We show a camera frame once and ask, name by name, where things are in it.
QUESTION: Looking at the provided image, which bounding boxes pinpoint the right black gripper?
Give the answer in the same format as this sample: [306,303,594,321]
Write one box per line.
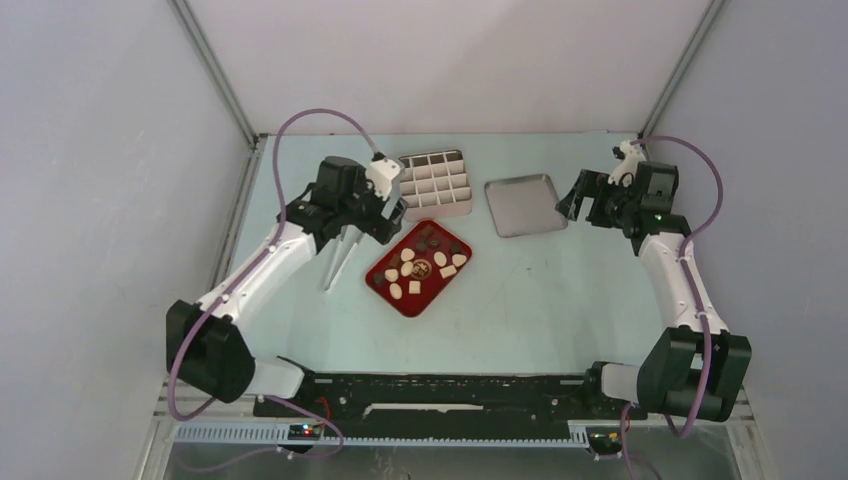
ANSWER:
[555,169,640,230]

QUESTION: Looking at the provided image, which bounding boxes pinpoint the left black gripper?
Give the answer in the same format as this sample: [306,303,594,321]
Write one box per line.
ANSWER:
[338,167,408,246]

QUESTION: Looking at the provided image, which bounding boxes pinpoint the silver metal tongs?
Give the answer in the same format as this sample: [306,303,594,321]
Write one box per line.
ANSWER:
[322,225,364,293]

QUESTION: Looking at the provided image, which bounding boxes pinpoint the white oval chocolate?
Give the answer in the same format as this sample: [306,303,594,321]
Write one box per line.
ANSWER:
[400,261,414,277]
[433,251,447,267]
[389,283,403,300]

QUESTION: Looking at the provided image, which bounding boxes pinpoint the white square chocolate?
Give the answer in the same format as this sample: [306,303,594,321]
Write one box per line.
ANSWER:
[439,265,457,279]

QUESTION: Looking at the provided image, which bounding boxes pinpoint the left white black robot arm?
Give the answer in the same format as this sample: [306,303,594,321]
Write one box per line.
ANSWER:
[165,156,407,417]

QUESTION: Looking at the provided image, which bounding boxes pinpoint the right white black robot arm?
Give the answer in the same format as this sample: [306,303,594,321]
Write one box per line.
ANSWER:
[556,161,752,422]

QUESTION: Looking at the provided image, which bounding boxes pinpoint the white divided chocolate box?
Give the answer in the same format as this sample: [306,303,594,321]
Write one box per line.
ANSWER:
[398,149,473,222]

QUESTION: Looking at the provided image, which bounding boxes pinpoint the round foil wrapped chocolate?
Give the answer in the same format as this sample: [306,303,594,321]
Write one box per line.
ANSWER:
[410,258,433,281]

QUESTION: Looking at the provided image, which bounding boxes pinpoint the red plastic tray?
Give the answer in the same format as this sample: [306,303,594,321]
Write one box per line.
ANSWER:
[364,220,473,318]

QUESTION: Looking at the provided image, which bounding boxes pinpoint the silver metal box lid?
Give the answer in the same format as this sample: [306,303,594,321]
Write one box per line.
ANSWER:
[484,174,568,238]

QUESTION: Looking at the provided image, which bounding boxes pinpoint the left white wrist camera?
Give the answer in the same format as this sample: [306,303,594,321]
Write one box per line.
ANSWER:
[365,152,405,201]

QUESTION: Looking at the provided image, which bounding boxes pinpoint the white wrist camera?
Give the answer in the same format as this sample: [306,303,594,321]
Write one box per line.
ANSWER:
[607,141,646,187]
[365,152,405,201]

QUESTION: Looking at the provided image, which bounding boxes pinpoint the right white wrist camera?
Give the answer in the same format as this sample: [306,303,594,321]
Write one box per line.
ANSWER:
[607,141,646,187]

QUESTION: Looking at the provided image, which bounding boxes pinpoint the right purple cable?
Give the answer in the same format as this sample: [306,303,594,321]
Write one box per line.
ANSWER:
[619,135,725,480]

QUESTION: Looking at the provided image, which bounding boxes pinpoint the purple cable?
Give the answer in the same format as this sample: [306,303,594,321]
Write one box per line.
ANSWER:
[165,108,382,473]
[619,135,725,480]

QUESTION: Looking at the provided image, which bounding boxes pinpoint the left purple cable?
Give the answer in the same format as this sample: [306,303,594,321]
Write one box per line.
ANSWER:
[165,108,382,473]

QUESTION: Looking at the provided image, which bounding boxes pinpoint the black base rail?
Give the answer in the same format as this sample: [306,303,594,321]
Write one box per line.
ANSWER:
[292,373,625,439]

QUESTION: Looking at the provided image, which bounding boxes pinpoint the grey cable duct strip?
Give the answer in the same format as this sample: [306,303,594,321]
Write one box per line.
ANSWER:
[173,422,589,448]

